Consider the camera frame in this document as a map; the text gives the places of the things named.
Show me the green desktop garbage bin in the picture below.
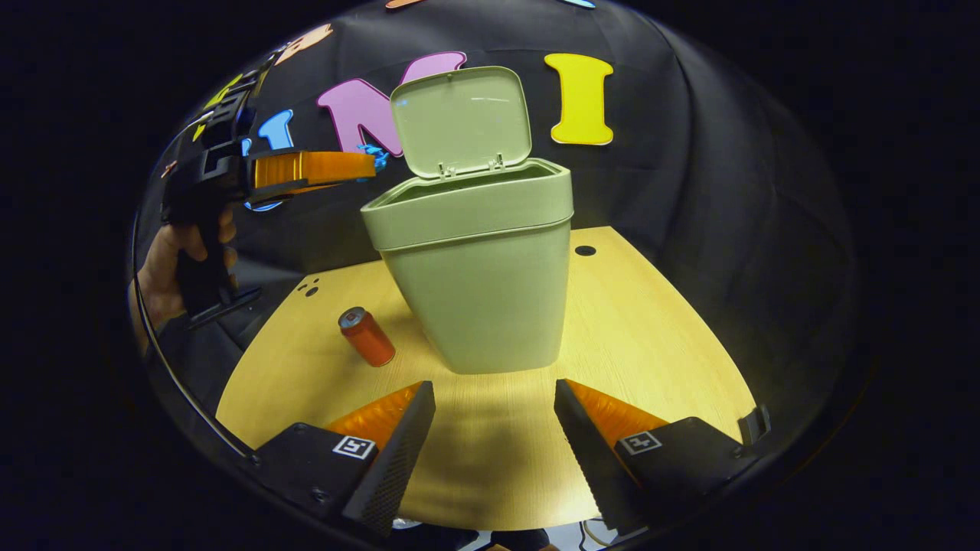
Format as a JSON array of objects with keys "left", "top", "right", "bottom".
[{"left": 360, "top": 66, "right": 575, "bottom": 375}]

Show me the red pop can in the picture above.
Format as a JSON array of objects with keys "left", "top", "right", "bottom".
[{"left": 338, "top": 306, "right": 397, "bottom": 368}]

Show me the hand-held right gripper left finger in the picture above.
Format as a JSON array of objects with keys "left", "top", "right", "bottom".
[{"left": 253, "top": 380, "right": 436, "bottom": 540}]

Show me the black backdrop cloth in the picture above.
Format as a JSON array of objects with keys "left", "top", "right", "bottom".
[{"left": 134, "top": 0, "right": 858, "bottom": 429}]

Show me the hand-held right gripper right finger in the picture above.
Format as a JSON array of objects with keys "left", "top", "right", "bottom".
[{"left": 554, "top": 379, "right": 759, "bottom": 536}]

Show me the wooden desktop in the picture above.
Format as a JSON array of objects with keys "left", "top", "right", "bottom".
[{"left": 216, "top": 226, "right": 759, "bottom": 533}]

